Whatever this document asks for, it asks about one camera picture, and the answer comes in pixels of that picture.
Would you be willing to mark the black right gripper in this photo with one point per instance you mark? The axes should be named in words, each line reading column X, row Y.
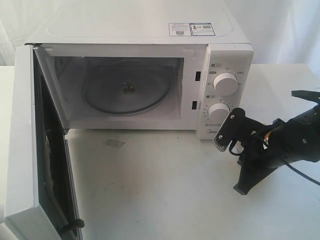
column 283, row 143

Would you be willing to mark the white microwave door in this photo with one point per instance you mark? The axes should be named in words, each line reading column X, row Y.
column 40, row 197

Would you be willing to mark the glass microwave turntable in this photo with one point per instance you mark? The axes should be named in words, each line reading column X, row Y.
column 128, row 85

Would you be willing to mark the white Midea microwave oven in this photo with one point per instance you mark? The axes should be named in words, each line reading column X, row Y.
column 209, row 53

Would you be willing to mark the clear tape patch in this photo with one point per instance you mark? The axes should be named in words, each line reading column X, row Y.
column 114, row 143

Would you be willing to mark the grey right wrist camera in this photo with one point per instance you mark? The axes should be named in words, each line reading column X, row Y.
column 229, row 128

